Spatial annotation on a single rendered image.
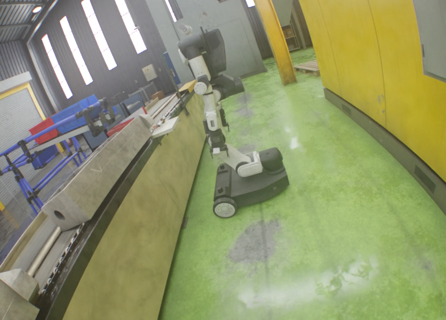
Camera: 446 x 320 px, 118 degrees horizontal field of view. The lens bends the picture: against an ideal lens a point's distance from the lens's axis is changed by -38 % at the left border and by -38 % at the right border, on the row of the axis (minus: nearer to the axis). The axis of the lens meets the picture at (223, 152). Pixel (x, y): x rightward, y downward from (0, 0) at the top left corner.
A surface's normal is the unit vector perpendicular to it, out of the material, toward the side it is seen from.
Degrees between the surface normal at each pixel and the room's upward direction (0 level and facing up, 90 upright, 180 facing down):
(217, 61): 90
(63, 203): 90
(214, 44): 90
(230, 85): 90
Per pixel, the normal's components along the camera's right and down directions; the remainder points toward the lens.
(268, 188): 0.28, 0.36
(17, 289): 0.76, -0.54
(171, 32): -0.06, 0.49
